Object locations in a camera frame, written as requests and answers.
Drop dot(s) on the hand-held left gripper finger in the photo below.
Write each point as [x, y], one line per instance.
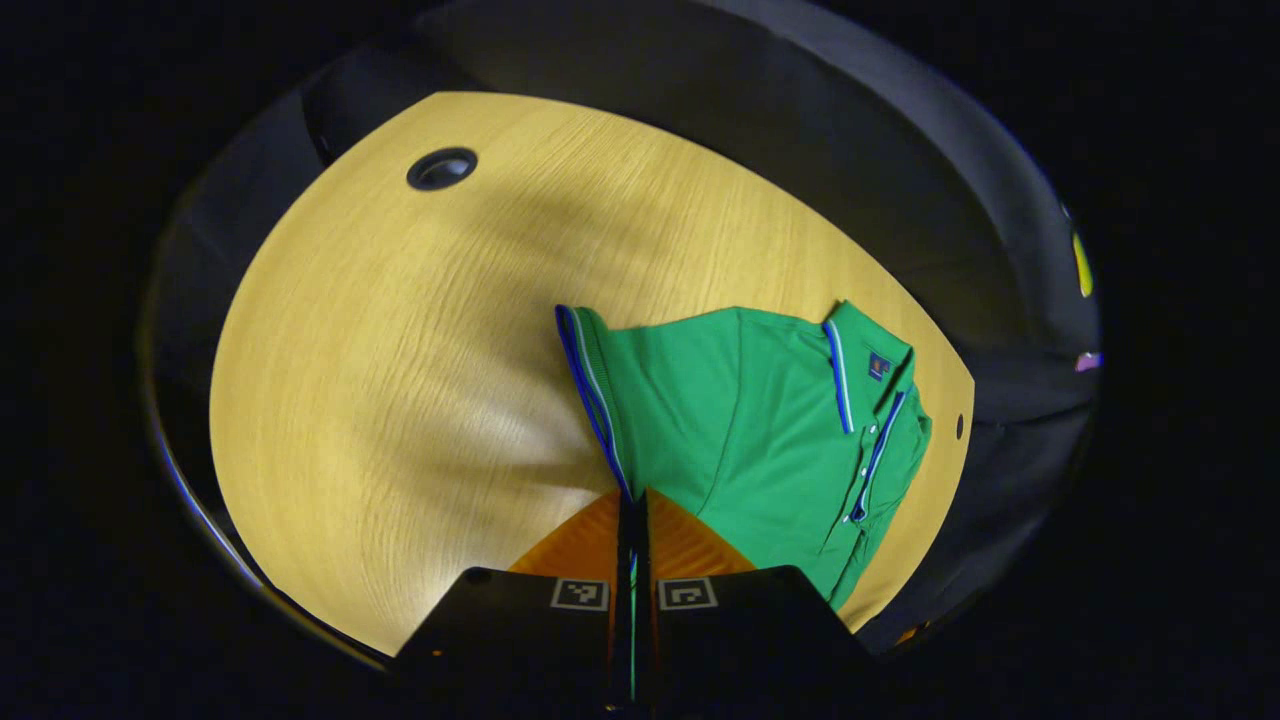
[623, 560]
[643, 560]

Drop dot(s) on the green T-shirt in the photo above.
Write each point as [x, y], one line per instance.
[750, 420]

